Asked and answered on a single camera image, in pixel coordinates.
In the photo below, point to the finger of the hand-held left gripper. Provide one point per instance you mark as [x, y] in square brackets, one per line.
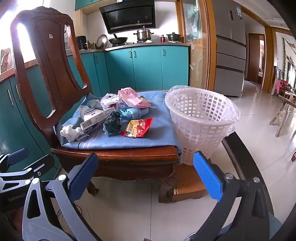
[44, 163]
[18, 155]

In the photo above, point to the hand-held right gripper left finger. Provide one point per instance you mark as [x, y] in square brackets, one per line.
[83, 176]

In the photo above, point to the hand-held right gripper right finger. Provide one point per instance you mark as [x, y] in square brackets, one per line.
[208, 178]

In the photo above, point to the white plastic lattice basket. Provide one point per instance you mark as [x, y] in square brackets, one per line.
[198, 129]

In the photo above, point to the blue textured wipe cloth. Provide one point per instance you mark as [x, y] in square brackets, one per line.
[129, 113]

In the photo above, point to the pink plastic bag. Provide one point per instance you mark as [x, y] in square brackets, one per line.
[131, 98]

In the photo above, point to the brown box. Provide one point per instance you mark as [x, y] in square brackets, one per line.
[187, 183]

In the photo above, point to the white crumpled tissue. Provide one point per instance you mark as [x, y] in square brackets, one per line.
[70, 133]

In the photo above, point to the white carton box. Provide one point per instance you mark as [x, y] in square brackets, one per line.
[97, 119]

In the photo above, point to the dark green crumpled wrapper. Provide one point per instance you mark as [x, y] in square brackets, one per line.
[113, 124]

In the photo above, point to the red snack wrapper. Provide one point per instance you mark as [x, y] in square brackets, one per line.
[138, 127]

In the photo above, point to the blue striped seat cloth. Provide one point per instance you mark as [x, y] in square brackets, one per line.
[150, 132]

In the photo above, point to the white plastic bag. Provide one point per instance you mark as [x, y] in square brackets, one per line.
[108, 99]

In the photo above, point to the beige printed board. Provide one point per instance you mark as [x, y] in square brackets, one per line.
[5, 61]

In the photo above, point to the wooden bench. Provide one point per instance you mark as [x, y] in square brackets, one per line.
[281, 113]

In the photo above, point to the dark wooden chair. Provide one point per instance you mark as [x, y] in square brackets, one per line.
[46, 58]

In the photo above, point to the pink cloth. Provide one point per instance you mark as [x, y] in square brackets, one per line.
[278, 86]

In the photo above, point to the wooden framed glass door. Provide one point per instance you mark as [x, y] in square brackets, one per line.
[194, 58]

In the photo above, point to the white dish rack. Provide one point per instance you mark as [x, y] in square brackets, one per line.
[66, 42]

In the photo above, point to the grey refrigerator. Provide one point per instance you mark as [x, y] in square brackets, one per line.
[229, 58]

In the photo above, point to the teal lower kitchen cabinets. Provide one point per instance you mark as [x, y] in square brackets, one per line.
[148, 69]

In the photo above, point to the teal kitchen cabinets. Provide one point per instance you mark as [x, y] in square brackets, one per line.
[148, 69]
[81, 3]

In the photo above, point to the black air fryer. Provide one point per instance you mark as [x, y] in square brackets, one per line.
[81, 42]

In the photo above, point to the brown wooden door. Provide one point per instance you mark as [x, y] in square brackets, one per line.
[253, 60]

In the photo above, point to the cluster of seasoning bottles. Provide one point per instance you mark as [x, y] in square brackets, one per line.
[92, 45]

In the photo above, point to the black wok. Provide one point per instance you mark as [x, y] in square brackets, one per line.
[118, 41]

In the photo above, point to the black lidded pot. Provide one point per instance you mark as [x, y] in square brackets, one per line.
[174, 37]

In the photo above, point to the small red bottle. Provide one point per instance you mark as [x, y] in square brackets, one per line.
[163, 39]

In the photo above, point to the white rag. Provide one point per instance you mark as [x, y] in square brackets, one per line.
[148, 41]

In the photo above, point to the steel cooking pot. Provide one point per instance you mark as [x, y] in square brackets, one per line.
[143, 35]

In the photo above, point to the teal upper kitchen cabinets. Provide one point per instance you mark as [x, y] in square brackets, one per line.
[81, 3]

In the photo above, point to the black range hood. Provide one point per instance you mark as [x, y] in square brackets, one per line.
[129, 18]

